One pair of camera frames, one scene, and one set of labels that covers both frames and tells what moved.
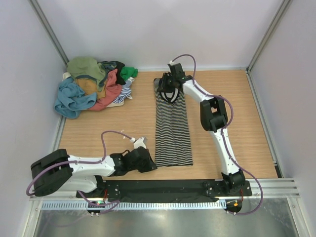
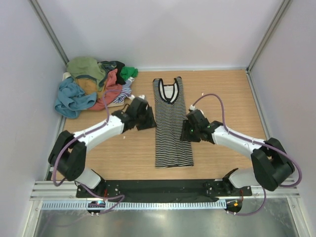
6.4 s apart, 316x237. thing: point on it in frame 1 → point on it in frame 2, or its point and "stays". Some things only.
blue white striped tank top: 125,92 stays
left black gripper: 150,165 → 150,122
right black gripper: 163,87 → 185,136
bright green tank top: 127,72 stays
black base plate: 114,189 stays
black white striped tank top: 172,147 stays
